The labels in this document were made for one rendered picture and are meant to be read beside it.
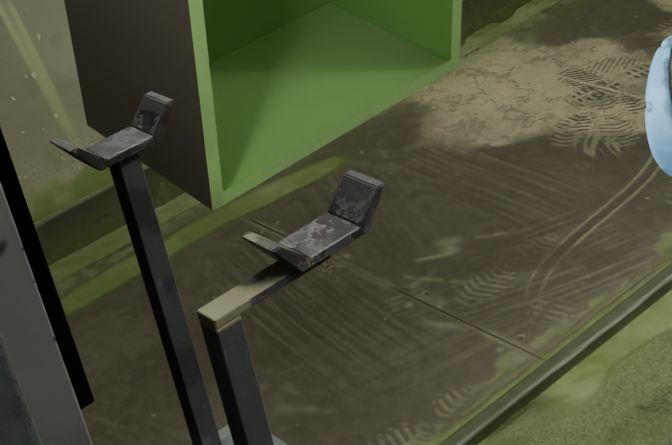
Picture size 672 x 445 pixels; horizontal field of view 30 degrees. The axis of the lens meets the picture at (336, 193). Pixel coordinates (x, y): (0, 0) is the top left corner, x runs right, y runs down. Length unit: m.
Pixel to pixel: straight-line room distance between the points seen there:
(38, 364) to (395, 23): 1.34
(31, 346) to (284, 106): 1.08
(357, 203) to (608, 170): 2.15
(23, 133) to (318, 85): 0.79
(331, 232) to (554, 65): 2.66
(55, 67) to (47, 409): 1.66
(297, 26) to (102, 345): 0.74
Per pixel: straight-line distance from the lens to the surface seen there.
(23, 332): 1.28
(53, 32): 2.93
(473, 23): 3.50
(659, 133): 1.28
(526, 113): 3.07
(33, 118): 2.85
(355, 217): 0.67
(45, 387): 1.32
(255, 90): 2.31
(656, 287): 2.43
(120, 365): 2.48
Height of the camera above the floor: 1.44
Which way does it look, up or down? 29 degrees down
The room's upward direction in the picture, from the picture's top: 11 degrees counter-clockwise
